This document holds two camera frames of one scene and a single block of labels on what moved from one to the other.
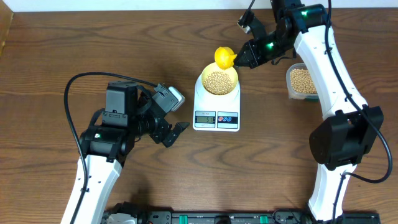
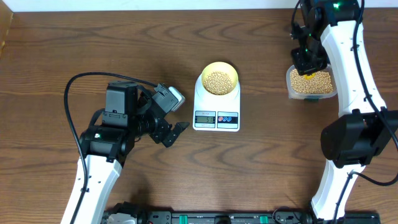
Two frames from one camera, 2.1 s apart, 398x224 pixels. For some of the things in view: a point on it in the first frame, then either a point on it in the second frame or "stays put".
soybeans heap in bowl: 217,83 stays put
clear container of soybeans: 299,83 stays put
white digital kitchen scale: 212,112 stays put
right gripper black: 255,57 -> 304,68
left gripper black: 162,127 stays put
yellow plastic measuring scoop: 224,57 -> 310,77
